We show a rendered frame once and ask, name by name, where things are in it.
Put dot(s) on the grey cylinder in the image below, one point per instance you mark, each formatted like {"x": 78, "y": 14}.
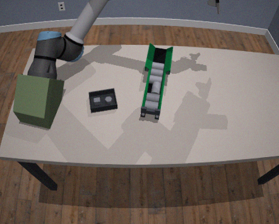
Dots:
{"x": 156, "y": 87}
{"x": 151, "y": 105}
{"x": 156, "y": 72}
{"x": 152, "y": 97}
{"x": 156, "y": 65}
{"x": 155, "y": 78}

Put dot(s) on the dark grey flat bar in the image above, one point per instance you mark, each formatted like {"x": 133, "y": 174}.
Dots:
{"x": 149, "y": 111}

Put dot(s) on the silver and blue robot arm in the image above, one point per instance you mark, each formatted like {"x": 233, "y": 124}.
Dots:
{"x": 68, "y": 48}

